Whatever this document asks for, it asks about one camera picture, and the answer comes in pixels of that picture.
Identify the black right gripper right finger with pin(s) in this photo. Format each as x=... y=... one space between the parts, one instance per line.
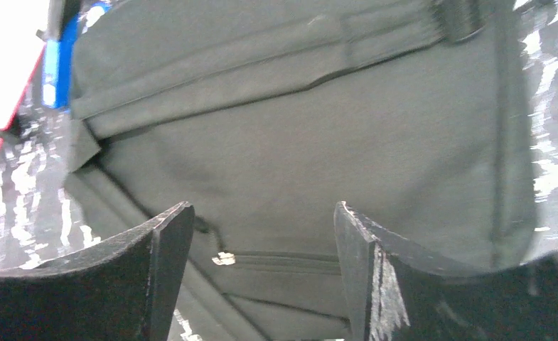
x=395 y=289

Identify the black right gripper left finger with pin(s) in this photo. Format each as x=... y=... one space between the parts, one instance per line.
x=124 y=288

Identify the black student backpack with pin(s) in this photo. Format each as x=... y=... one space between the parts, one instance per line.
x=265 y=114

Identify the blue stapler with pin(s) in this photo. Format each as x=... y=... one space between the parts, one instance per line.
x=66 y=21

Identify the pink framed whiteboard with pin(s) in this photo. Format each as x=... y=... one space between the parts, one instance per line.
x=20 y=50

